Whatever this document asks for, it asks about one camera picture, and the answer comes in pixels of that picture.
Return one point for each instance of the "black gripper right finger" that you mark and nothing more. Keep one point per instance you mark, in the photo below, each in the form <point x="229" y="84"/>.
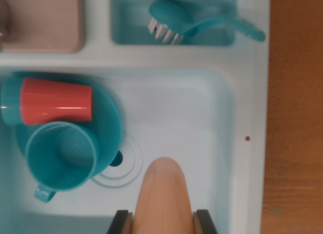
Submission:
<point x="205" y="222"/>

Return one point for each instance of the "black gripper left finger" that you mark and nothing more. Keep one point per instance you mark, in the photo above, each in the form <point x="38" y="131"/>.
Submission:
<point x="121" y="224"/>

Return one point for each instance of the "cream toy detergent bottle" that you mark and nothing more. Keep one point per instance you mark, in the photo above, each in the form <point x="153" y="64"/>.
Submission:
<point x="164" y="201"/>

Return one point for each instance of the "light blue toy sink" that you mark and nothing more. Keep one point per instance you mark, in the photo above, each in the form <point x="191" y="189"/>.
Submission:
<point x="176" y="113"/>

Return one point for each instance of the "teal plastic mug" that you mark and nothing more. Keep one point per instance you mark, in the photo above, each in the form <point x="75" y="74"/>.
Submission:
<point x="58" y="163"/>

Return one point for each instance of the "teal plastic plate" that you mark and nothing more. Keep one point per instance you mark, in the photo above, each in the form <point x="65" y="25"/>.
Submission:
<point x="106" y="118"/>

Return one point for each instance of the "red plastic tumbler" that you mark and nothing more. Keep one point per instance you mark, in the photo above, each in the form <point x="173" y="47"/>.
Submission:
<point x="55" y="97"/>

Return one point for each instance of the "teal plastic tumbler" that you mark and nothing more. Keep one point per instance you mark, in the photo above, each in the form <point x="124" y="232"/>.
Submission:
<point x="10" y="103"/>

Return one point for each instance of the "teal dish brush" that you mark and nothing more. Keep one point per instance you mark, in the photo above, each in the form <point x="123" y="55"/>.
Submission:
<point x="171" y="13"/>

